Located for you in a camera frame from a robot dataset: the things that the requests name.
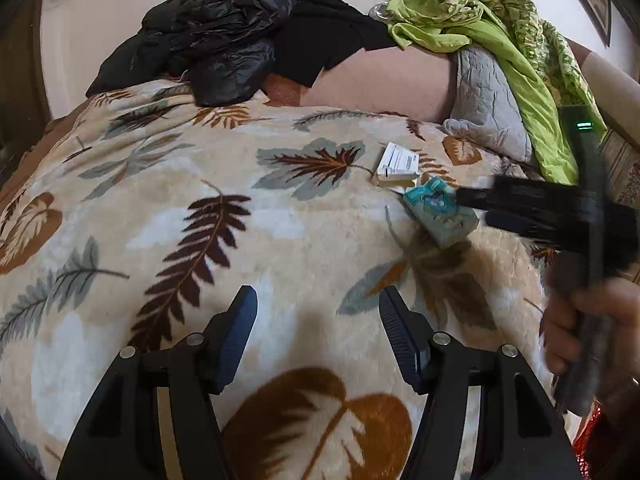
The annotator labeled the teal tissue packet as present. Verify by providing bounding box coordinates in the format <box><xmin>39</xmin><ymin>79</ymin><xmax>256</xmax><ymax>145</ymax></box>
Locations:
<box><xmin>404</xmin><ymin>177</ymin><xmax>480</xmax><ymax>248</ymax></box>

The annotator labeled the white barcode box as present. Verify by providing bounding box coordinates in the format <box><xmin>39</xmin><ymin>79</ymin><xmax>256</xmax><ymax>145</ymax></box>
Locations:
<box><xmin>372</xmin><ymin>142</ymin><xmax>421</xmax><ymax>194</ymax></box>

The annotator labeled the red plastic mesh basket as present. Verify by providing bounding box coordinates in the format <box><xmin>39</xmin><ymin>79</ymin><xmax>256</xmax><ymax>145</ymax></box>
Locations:
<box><xmin>573</xmin><ymin>401</ymin><xmax>602</xmax><ymax>480</ymax></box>

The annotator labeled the person right hand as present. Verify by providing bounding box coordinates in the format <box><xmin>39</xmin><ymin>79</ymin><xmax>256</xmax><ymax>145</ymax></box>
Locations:
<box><xmin>540</xmin><ymin>278</ymin><xmax>639</xmax><ymax>394</ymax></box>

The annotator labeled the striped brown sofa cushion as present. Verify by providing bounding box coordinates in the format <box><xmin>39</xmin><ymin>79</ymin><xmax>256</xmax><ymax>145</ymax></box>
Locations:
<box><xmin>600</xmin><ymin>128</ymin><xmax>640</xmax><ymax>209</ymax></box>

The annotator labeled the leaf patterned bed blanket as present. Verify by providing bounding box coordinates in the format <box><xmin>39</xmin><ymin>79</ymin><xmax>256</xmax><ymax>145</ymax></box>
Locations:
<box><xmin>1</xmin><ymin>80</ymin><xmax>552</xmax><ymax>479</ymax></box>

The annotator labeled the brown sofa backrest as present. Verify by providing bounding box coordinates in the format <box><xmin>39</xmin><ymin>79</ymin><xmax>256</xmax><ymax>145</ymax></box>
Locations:
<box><xmin>567</xmin><ymin>39</ymin><xmax>640</xmax><ymax>148</ymax></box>

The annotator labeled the grey quilted pillow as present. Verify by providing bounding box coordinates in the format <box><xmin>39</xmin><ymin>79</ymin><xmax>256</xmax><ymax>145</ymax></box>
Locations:
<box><xmin>442</xmin><ymin>44</ymin><xmax>534</xmax><ymax>164</ymax></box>

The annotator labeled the green patterned quilt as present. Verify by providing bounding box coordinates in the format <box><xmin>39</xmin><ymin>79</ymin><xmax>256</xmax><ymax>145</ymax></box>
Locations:
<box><xmin>385</xmin><ymin>0</ymin><xmax>606</xmax><ymax>184</ymax></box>

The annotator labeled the black puffer jacket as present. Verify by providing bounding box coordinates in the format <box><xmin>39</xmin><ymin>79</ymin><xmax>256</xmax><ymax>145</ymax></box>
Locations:
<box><xmin>86</xmin><ymin>0</ymin><xmax>297</xmax><ymax>107</ymax></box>

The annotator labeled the black cloth garment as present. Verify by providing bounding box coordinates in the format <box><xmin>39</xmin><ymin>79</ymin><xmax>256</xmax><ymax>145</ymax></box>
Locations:
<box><xmin>271</xmin><ymin>0</ymin><xmax>396</xmax><ymax>88</ymax></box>

